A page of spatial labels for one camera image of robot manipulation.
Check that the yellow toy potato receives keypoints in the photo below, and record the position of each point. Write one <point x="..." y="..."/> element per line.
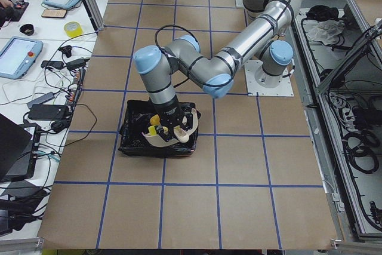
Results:
<point x="155" y="120"/>

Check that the white crumpled cloth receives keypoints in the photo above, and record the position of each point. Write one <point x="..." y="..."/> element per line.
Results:
<point x="326" y="32"/>

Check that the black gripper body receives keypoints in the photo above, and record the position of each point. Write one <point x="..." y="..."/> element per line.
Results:
<point x="169" y="113"/>

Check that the black power adapter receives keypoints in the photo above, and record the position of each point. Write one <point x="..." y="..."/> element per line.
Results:
<point x="42" y="112"/>

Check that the blue teach pendant near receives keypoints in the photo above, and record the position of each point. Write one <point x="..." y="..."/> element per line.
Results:
<point x="18" y="55"/>

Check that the black power strip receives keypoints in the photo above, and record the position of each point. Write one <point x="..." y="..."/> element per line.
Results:
<point x="76" y="87"/>

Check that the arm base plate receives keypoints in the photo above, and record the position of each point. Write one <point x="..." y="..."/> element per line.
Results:
<point x="261" y="84"/>

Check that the yellow green sponge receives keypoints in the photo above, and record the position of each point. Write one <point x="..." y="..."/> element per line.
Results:
<point x="152" y="130"/>

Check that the bin with black bag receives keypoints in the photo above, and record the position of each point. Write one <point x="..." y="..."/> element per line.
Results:
<point x="136" y="140"/>

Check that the beige plastic dustpan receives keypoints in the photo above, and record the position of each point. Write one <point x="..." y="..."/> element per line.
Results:
<point x="179" y="134"/>

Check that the black laptop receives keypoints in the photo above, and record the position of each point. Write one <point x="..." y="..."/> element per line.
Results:
<point x="19" y="146"/>

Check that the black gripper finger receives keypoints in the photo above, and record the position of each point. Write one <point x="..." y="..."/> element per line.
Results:
<point x="163" y="132"/>
<point x="187" y="121"/>

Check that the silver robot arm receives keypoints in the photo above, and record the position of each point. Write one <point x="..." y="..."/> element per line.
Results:
<point x="215" y="76"/>

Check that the brown wooden phone case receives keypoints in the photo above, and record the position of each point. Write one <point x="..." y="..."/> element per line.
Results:
<point x="54" y="14"/>

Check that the yellow tape roll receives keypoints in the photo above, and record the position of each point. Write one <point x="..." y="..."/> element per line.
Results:
<point x="73" y="29"/>

